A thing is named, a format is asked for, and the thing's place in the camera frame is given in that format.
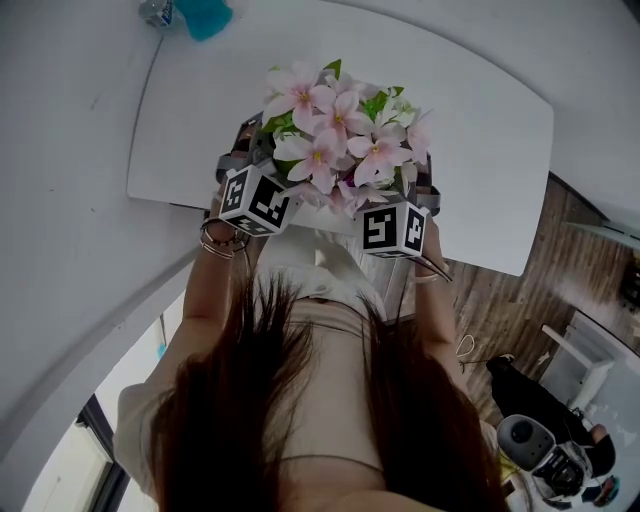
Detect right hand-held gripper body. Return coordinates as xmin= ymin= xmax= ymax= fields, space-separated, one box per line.
xmin=355 ymin=185 xmax=444 ymax=260

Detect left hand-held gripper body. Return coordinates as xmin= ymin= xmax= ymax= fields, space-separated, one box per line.
xmin=215 ymin=130 xmax=291 ymax=237

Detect pink flowers bouquet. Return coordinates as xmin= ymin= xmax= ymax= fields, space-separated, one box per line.
xmin=259 ymin=58 xmax=434 ymax=217

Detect person's right forearm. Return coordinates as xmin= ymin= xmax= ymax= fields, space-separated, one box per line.
xmin=411 ymin=219 xmax=459 ymax=354

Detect person's left forearm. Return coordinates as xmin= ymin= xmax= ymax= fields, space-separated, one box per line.
xmin=180 ymin=190 xmax=251 ymax=329

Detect white table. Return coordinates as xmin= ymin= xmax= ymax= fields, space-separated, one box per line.
xmin=125 ymin=0 xmax=555 ymax=324

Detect blue cloth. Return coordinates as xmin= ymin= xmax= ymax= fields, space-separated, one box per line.
xmin=173 ymin=0 xmax=234 ymax=43

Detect person's beige top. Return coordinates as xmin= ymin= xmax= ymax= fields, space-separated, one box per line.
xmin=112 ymin=298 xmax=502 ymax=512

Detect clear plastic water bottle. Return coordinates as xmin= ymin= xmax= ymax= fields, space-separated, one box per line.
xmin=138 ymin=0 xmax=177 ymax=29

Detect white shelf unit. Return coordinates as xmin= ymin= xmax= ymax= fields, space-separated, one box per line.
xmin=540 ymin=308 xmax=640 ymax=412

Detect thin wrist bracelets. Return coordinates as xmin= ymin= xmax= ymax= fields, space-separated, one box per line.
xmin=198 ymin=216 xmax=249 ymax=261

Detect thin pale bracelet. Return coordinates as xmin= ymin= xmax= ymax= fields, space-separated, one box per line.
xmin=413 ymin=255 xmax=453 ymax=284

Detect white cable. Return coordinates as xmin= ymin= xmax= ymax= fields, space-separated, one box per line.
xmin=455 ymin=332 xmax=477 ymax=375

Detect dark window frame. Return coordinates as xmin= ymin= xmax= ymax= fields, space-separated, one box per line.
xmin=73 ymin=393 xmax=132 ymax=512

